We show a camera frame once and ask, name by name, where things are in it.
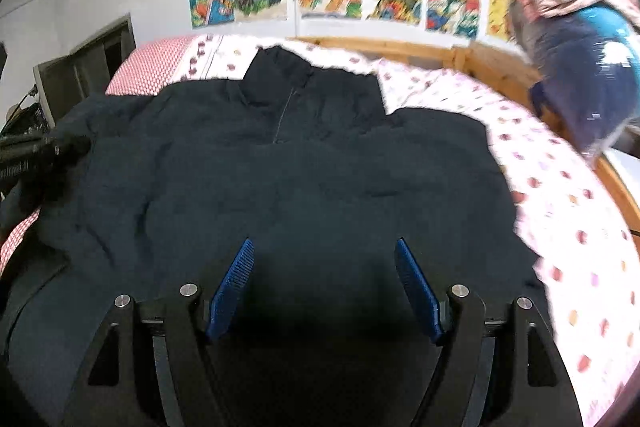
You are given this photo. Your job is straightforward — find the wooden bed frame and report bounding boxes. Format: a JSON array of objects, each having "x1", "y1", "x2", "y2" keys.
[{"x1": 287, "y1": 36, "x2": 640, "y2": 238}]

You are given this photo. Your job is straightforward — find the white printed bed sheet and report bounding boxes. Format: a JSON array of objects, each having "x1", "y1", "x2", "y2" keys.
[{"x1": 185, "y1": 34, "x2": 640, "y2": 427}]

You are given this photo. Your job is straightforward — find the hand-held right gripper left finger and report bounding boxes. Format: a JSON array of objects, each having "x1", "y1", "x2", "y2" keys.
[{"x1": 62, "y1": 237, "x2": 256, "y2": 427}]

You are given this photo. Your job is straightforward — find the dark navy jacket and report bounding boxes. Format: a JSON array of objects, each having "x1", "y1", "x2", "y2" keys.
[{"x1": 0, "y1": 46, "x2": 551, "y2": 427}]

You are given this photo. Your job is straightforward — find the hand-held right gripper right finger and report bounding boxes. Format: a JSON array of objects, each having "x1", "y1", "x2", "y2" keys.
[{"x1": 394, "y1": 237, "x2": 583, "y2": 427}]

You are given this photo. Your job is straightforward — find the pile of clothes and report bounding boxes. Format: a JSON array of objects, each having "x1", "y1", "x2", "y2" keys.
[{"x1": 509, "y1": 2, "x2": 640, "y2": 158}]

